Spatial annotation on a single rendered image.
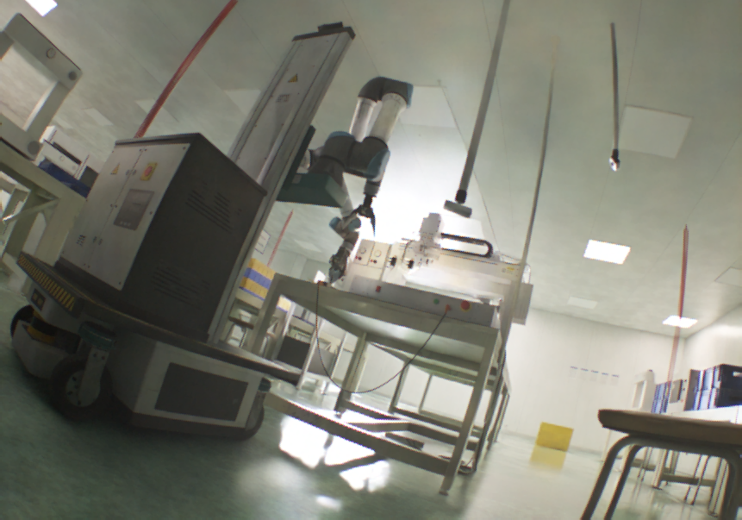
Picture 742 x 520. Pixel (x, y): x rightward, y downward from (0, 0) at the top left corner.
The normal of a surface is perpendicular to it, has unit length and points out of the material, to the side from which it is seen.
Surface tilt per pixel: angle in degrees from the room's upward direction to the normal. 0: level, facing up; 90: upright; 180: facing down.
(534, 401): 90
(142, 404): 90
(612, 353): 90
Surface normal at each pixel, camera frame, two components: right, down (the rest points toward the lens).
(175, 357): 0.86, 0.14
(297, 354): -0.33, -0.40
